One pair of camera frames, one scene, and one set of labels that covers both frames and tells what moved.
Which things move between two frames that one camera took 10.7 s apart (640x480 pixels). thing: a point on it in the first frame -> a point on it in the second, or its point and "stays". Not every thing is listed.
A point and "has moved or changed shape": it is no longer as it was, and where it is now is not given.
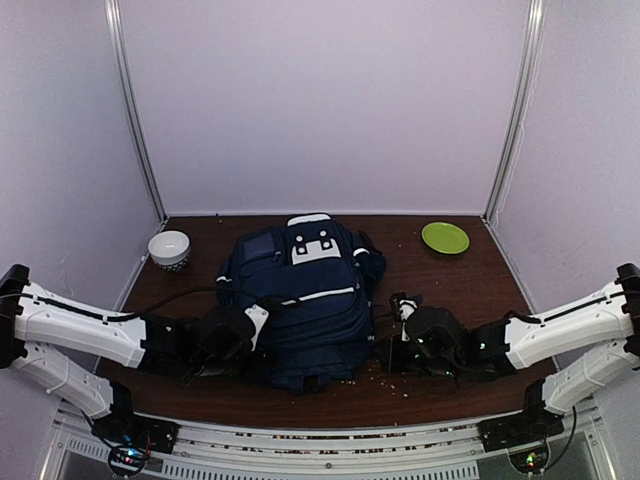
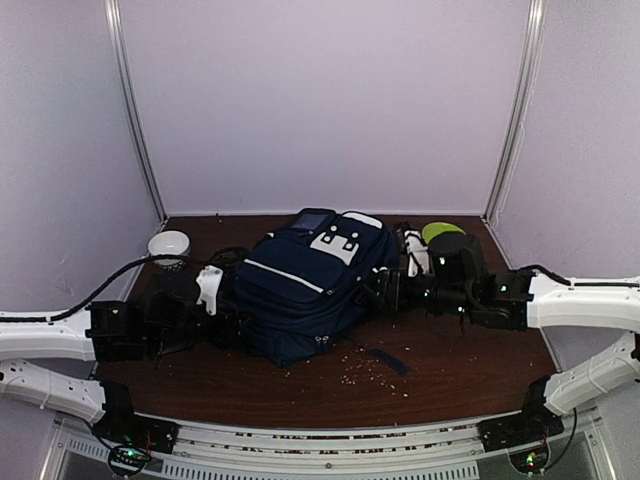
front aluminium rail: x=292 y=445 stays
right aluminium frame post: x=534 y=35 stays
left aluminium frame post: x=112 y=12 stays
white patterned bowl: x=170 y=249 stays
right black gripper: x=393 y=361 -> x=392 y=285
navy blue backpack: x=317 y=280 has moved or changed shape
